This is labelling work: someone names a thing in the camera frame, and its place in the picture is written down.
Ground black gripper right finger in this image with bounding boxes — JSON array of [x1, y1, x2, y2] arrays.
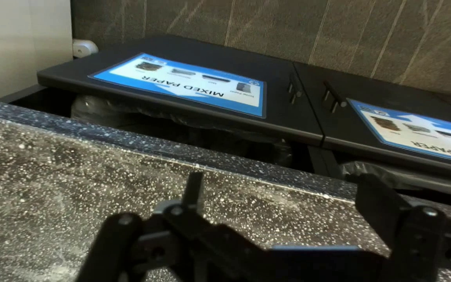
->
[[354, 172, 451, 282]]

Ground black bin with liner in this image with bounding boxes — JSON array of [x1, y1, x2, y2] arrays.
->
[[340, 158, 451, 203], [69, 92, 296, 167]]

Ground blue paper label down arrow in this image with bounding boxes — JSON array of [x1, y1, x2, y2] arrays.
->
[[346, 96, 451, 165]]

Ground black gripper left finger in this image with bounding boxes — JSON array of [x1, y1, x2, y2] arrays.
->
[[75, 170, 290, 282]]

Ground black bin door handle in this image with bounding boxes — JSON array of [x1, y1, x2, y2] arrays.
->
[[321, 84, 349, 114], [285, 81, 304, 107]]

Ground blue paper label up arrow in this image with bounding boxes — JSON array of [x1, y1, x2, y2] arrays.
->
[[89, 51, 266, 118]]

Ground black recycling bin lid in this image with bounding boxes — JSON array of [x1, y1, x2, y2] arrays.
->
[[0, 32, 451, 181]]

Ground large white office printer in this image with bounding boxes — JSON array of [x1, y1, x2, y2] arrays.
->
[[0, 0, 75, 101]]

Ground white printer wheel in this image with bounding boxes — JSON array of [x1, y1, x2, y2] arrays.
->
[[72, 38, 100, 59]]

